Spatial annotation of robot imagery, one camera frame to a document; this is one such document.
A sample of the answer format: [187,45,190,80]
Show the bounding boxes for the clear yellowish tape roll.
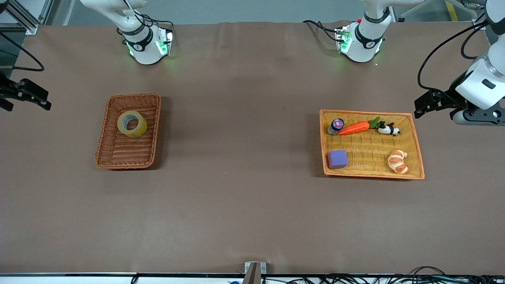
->
[117,111,148,138]

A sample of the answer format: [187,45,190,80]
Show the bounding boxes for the right arm base connector plate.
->
[156,28,174,56]

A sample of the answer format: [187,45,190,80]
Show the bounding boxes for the left arm base connector plate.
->
[335,24,352,54]

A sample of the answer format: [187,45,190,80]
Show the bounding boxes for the orange wicker basket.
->
[319,109,425,180]

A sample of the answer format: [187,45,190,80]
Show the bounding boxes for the brown wicker basket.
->
[94,93,162,170]

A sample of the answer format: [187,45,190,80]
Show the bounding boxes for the black white panda toy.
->
[378,121,401,136]

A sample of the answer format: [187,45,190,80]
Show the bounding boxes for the toy croissant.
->
[387,149,411,174]

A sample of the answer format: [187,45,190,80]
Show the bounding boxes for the orange toy carrot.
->
[338,116,381,136]

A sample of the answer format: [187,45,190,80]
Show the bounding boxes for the upright aluminium profile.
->
[39,0,54,25]

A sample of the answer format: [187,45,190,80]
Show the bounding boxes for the small jar blue lid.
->
[327,118,345,136]

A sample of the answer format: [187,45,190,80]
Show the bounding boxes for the grey metal strut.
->
[398,0,428,22]

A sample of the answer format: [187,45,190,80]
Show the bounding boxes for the purple cube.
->
[327,149,348,170]

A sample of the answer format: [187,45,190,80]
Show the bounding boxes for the table edge trim strip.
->
[0,272,505,277]

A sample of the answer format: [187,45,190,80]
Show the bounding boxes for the brown table cover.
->
[0,21,505,275]

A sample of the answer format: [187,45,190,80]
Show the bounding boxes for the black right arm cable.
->
[0,32,45,73]

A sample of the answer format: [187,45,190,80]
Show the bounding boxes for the long black left arm cable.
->
[417,21,490,93]

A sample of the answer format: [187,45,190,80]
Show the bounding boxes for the short black left arm cable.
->
[460,27,490,60]

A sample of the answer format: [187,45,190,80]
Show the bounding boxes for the slanted aluminium profile with bracket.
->
[9,0,39,35]

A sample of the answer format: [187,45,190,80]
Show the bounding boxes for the black right arm base cables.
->
[125,0,175,33]

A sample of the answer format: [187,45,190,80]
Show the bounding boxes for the black left arm base cable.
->
[302,19,340,42]

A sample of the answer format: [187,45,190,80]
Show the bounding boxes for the black cable bundle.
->
[262,266,505,284]

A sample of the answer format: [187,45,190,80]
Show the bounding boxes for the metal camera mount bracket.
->
[244,262,267,284]

